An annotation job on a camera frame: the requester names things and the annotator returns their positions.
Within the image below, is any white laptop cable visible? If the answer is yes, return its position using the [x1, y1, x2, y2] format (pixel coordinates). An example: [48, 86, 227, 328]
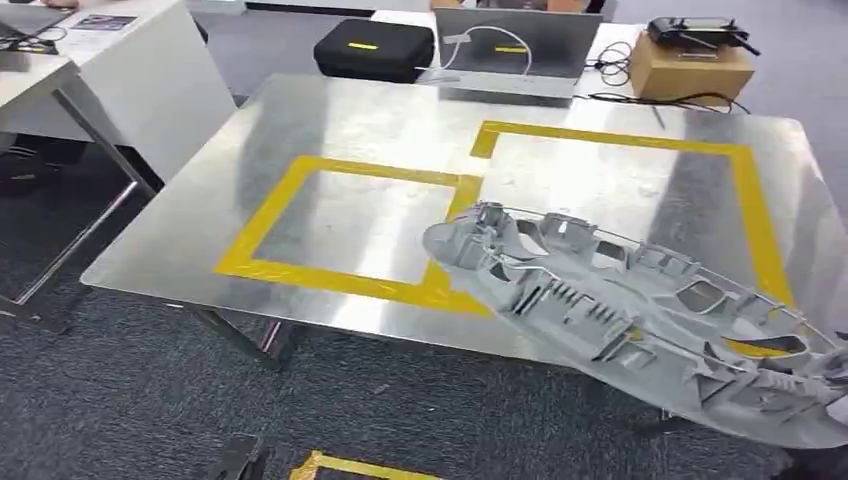
[439, 25, 535, 76]

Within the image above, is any grey laptop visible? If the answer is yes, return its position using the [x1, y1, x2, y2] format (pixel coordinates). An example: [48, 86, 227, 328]
[423, 7, 605, 102]

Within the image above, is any black zip case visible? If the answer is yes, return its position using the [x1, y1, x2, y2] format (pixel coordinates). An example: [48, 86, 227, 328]
[312, 18, 437, 85]

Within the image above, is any brown cardboard box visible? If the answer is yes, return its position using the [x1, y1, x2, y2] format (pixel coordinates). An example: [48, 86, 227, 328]
[627, 29, 757, 108]

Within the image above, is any steel bench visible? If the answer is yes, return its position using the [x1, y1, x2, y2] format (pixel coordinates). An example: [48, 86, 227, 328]
[79, 71, 848, 399]

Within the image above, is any grey plastic wheel hubcap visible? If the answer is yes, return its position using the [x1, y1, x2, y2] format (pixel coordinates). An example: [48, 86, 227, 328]
[421, 200, 848, 451]

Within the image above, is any printed paper sheet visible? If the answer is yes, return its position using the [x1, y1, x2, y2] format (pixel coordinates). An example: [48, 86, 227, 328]
[70, 13, 138, 33]

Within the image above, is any steel frame side table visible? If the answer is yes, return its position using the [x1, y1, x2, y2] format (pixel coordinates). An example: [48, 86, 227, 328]
[0, 52, 158, 327]

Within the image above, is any black robot foot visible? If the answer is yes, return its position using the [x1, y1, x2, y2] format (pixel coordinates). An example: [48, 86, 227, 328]
[203, 433, 270, 480]

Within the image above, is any large yellow tape square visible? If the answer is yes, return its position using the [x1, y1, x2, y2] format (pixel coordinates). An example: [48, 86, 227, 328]
[468, 120, 798, 360]

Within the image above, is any black controller device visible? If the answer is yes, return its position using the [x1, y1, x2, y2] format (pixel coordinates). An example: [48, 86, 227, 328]
[645, 16, 762, 58]

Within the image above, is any small yellow tape square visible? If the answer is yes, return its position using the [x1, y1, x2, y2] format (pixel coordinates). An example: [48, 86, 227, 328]
[213, 155, 496, 319]

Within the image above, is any white table with panel side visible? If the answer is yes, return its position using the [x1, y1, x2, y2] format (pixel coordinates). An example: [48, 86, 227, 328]
[0, 0, 239, 184]

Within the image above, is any white back table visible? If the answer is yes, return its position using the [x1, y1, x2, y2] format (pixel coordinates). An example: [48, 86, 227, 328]
[369, 7, 665, 102]

